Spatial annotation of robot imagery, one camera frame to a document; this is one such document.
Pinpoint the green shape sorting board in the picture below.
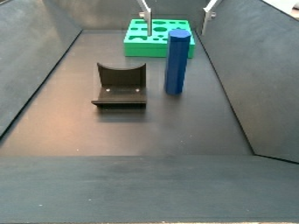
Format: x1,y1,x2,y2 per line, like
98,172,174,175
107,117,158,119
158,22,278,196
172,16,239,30
123,19,192,58

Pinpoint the blue hexagonal prism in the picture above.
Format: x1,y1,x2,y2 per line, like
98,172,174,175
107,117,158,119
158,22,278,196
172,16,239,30
164,29,191,95

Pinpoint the black curved holder block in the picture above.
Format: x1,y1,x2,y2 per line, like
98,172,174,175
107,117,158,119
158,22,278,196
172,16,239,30
91,63,147,106

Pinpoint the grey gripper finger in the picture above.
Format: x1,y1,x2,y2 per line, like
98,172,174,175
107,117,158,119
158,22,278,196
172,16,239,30
200,0,220,35
136,0,152,36

